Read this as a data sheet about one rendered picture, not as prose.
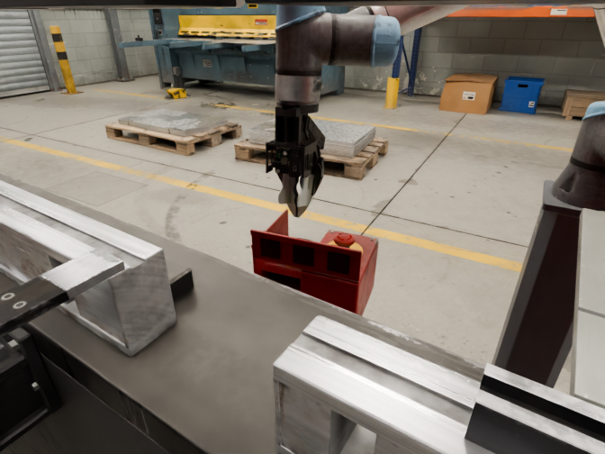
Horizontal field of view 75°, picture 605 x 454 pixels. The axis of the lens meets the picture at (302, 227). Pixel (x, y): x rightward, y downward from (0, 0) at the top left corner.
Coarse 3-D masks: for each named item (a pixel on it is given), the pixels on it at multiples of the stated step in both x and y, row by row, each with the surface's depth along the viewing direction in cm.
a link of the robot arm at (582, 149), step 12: (588, 108) 89; (600, 108) 85; (588, 120) 88; (600, 120) 85; (588, 132) 88; (600, 132) 85; (576, 144) 92; (588, 144) 88; (600, 144) 85; (576, 156) 92; (588, 156) 89; (600, 156) 87
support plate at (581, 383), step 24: (600, 216) 38; (600, 240) 34; (600, 264) 31; (576, 288) 29; (600, 288) 28; (576, 312) 26; (600, 312) 26; (576, 336) 24; (600, 336) 24; (576, 360) 22; (600, 360) 22; (576, 384) 21; (600, 384) 21
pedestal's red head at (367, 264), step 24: (264, 240) 69; (288, 240) 67; (360, 240) 78; (264, 264) 76; (288, 264) 70; (312, 264) 67; (336, 264) 65; (360, 264) 64; (312, 288) 70; (336, 288) 68; (360, 288) 68; (360, 312) 72
